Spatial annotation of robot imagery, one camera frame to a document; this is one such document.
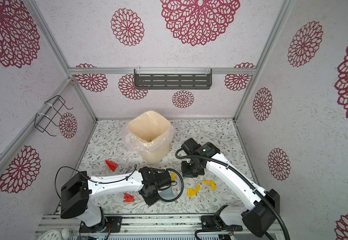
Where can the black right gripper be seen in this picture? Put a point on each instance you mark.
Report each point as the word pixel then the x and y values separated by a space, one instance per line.
pixel 185 173

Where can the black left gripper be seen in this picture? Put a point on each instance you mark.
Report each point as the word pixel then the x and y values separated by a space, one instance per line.
pixel 150 202

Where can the grey-green plastic dustpan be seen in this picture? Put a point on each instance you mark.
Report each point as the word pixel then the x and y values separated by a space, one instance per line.
pixel 170 195

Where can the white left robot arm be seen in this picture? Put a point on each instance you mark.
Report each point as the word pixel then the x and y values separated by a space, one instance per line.
pixel 78 194

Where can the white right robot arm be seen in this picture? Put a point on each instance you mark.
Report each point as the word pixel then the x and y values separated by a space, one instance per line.
pixel 261 207

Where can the yellow paper scrap right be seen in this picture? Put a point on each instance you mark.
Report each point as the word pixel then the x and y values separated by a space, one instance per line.
pixel 211 183

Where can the yellow paper scrap lower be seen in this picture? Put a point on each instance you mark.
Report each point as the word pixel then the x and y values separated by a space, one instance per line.
pixel 191 192

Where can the red paper scrap lower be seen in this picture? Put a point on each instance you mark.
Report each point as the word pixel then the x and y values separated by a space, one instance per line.
pixel 128 198

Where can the red paper scrap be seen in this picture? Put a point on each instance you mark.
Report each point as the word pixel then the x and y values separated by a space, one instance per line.
pixel 111 165
pixel 128 198

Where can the red paper scrap upper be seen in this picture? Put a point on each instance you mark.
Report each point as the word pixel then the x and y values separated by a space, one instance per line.
pixel 111 165

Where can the cream trash bin with liner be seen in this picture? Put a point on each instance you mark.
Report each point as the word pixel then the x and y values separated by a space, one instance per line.
pixel 148 135

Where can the white dial gauge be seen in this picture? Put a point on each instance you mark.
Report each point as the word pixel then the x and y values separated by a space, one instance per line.
pixel 51 235

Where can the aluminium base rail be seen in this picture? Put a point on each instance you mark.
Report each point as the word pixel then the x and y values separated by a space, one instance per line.
pixel 129 224

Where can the dark grey wall shelf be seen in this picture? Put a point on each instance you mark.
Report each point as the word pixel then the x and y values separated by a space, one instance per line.
pixel 173 80

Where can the black wire wall basket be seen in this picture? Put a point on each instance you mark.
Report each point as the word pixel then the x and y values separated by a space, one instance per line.
pixel 55 105

